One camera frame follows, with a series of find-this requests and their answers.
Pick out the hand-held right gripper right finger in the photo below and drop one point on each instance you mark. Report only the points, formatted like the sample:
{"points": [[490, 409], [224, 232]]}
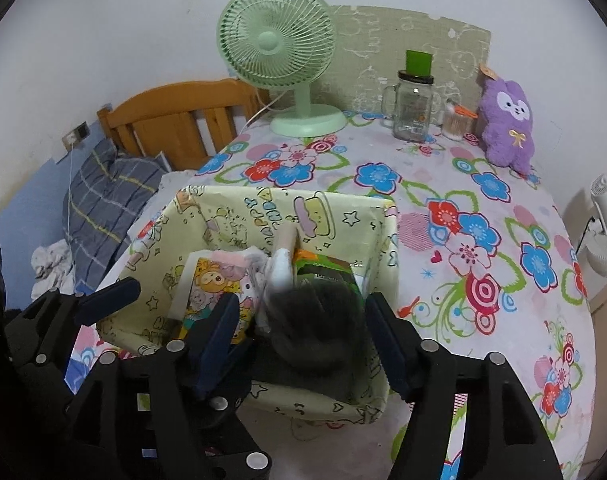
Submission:
{"points": [[388, 345]]}

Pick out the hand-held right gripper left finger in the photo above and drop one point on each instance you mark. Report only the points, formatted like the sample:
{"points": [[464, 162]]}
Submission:
{"points": [[218, 340]]}

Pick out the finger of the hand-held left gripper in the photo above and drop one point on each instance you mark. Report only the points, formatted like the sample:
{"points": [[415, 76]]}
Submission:
{"points": [[108, 296]]}

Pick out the white towel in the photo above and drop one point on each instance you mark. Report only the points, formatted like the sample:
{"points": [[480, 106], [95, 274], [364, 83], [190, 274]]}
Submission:
{"points": [[281, 272]]}

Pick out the green tissue pack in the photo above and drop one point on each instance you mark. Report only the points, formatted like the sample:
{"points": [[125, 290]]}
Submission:
{"points": [[328, 267]]}

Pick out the yellow printed fabric box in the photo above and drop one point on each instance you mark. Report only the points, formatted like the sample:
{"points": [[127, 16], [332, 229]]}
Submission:
{"points": [[233, 215]]}

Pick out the white crumpled cloth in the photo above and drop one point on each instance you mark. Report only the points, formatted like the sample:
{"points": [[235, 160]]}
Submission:
{"points": [[51, 265]]}

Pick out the plaid grey blanket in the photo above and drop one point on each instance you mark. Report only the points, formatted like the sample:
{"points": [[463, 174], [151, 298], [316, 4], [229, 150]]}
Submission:
{"points": [[108, 190]]}

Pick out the wooden chair back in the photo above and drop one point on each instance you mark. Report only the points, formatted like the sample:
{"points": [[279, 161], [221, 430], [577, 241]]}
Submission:
{"points": [[178, 130]]}

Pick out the beige door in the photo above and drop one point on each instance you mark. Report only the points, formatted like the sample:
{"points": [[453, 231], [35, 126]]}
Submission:
{"points": [[601, 340]]}

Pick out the small jar orange lid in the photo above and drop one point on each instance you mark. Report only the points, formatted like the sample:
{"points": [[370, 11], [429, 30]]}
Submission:
{"points": [[456, 125]]}

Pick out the glass mug jar green lid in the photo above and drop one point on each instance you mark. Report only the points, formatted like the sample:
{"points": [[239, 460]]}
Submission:
{"points": [[411, 115]]}

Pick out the purple plush bunny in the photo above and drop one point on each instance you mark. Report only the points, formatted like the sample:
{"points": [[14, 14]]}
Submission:
{"points": [[508, 135]]}

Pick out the green printed board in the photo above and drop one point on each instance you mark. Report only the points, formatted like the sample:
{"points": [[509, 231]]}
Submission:
{"points": [[373, 45]]}

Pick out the green desk fan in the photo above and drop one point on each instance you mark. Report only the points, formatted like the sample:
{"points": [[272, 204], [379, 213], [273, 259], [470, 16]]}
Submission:
{"points": [[271, 42]]}

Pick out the wall socket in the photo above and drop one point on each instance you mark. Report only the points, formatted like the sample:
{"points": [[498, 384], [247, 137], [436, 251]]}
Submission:
{"points": [[76, 135]]}

